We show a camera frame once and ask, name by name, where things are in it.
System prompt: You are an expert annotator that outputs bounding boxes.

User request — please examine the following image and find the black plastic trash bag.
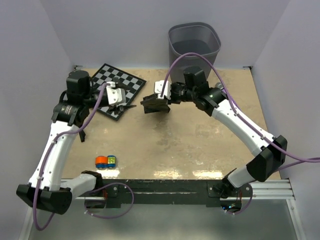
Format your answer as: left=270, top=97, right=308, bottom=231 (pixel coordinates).
left=140, top=94, right=171, bottom=114

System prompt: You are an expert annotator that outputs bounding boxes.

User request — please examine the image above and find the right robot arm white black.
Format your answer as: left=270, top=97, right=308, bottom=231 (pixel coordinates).
left=154, top=66, right=288, bottom=199

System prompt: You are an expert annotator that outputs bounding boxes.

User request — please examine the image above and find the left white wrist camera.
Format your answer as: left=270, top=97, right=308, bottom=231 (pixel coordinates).
left=105, top=81, right=126, bottom=104

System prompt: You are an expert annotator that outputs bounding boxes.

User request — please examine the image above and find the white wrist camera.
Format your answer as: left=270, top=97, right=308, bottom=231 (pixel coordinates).
left=105, top=81, right=126, bottom=104
left=154, top=80, right=172, bottom=99

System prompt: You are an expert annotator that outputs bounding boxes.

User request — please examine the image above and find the aluminium front rail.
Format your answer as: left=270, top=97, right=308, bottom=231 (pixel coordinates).
left=59, top=177, right=297, bottom=201

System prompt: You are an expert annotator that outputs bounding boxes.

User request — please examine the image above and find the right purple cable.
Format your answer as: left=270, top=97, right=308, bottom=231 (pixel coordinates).
left=161, top=52, right=320, bottom=216

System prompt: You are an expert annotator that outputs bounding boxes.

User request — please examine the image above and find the aluminium rail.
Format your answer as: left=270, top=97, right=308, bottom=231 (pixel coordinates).
left=70, top=65, right=83, bottom=79
left=59, top=177, right=297, bottom=201

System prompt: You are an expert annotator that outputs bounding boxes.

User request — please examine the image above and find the aluminium left side rail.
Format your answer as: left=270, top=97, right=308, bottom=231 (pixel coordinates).
left=70, top=65, right=83, bottom=79

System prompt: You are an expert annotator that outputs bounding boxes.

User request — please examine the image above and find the black white chessboard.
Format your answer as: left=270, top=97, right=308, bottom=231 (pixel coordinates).
left=89, top=63, right=147, bottom=122

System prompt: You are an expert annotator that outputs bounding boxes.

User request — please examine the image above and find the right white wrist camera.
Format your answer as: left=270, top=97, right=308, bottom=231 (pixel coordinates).
left=154, top=80, right=172, bottom=99

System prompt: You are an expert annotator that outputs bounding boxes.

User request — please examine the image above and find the orange blue toy car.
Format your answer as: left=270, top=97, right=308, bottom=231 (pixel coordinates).
left=95, top=155, right=117, bottom=169

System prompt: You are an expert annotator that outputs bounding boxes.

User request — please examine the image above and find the purple cable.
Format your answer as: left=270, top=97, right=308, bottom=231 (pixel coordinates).
left=161, top=52, right=320, bottom=216
left=32, top=82, right=135, bottom=231

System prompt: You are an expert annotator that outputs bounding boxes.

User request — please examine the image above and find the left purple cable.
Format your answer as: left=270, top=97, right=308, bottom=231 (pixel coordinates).
left=32, top=82, right=135, bottom=231

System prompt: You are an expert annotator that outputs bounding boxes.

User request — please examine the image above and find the grey plastic trash bin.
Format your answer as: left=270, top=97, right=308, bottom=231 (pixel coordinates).
left=168, top=22, right=221, bottom=83

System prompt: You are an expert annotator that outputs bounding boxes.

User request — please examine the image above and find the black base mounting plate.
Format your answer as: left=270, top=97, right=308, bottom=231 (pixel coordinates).
left=74, top=178, right=253, bottom=208

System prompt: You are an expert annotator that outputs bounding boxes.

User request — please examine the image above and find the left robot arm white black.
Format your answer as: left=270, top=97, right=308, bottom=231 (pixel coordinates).
left=16, top=70, right=131, bottom=215

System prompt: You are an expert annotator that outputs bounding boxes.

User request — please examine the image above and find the purple glitter toy microphone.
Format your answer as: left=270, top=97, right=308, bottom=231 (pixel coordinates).
left=215, top=82, right=226, bottom=93

